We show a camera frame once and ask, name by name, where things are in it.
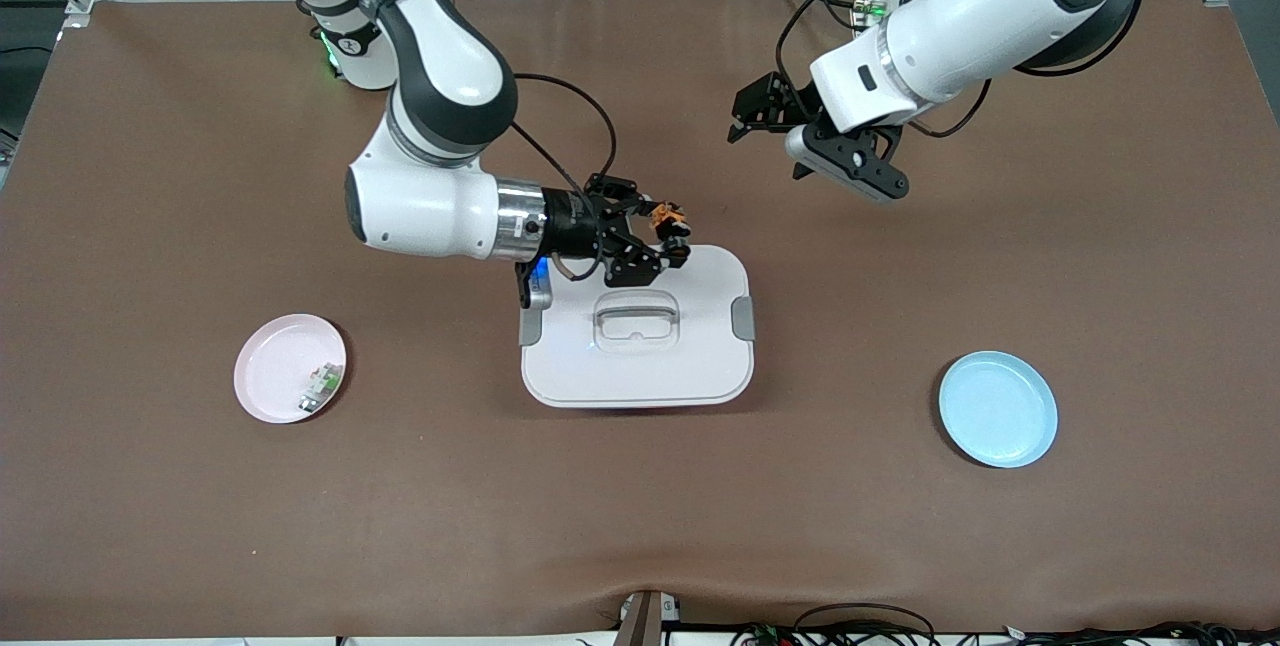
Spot orange black push-button switch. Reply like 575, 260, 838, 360
648, 202, 694, 269

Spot white lidded storage box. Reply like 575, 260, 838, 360
518, 244, 757, 410

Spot brown table mat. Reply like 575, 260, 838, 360
0, 0, 1280, 642

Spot light blue round plate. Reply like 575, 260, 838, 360
938, 350, 1059, 470

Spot pink round plate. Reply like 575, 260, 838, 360
233, 313, 348, 425

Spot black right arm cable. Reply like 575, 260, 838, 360
508, 74, 619, 197

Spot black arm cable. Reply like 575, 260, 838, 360
775, 0, 991, 139
508, 74, 619, 197

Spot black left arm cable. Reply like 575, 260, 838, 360
775, 0, 991, 139

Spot green white switch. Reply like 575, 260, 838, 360
300, 363, 344, 414

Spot grey camera mount pole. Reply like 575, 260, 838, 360
615, 589, 681, 646

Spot cable bundle at table edge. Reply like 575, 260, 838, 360
735, 602, 1280, 646

